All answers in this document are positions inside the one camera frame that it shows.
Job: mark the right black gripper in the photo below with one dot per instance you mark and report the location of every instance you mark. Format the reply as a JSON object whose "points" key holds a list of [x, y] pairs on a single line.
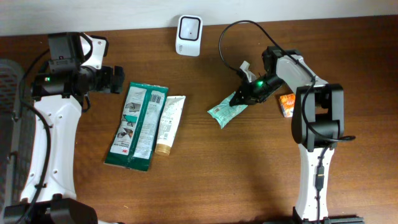
{"points": [[248, 96]]}

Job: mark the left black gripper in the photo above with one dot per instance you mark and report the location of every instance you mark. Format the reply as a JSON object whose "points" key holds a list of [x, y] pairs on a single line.
{"points": [[106, 78]]}

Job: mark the teal wet wipes pack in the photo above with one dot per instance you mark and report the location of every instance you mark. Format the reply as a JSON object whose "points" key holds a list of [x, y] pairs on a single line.
{"points": [[223, 113]]}

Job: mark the small orange white box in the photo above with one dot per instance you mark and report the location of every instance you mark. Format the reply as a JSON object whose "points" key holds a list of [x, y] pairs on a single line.
{"points": [[287, 104]]}

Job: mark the white Pantene conditioner tube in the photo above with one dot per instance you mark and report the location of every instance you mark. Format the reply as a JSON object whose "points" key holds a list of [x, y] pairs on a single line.
{"points": [[169, 122]]}

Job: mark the green white 3M pouch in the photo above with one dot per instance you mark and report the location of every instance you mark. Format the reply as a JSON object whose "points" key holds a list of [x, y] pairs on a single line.
{"points": [[134, 141]]}

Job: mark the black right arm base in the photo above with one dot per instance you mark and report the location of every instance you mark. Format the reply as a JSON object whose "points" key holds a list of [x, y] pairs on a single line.
{"points": [[329, 220]]}

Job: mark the left black and white arm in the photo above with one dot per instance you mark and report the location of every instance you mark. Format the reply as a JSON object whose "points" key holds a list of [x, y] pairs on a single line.
{"points": [[60, 95]]}

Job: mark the right black and white arm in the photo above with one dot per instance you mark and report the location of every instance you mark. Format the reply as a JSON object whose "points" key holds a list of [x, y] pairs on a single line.
{"points": [[318, 124]]}

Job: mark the white barcode scanner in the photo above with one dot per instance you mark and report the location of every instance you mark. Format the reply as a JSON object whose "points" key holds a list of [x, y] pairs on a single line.
{"points": [[188, 36]]}

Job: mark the grey plastic mesh basket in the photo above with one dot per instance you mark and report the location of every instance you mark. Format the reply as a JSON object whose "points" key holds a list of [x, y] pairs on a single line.
{"points": [[17, 135]]}

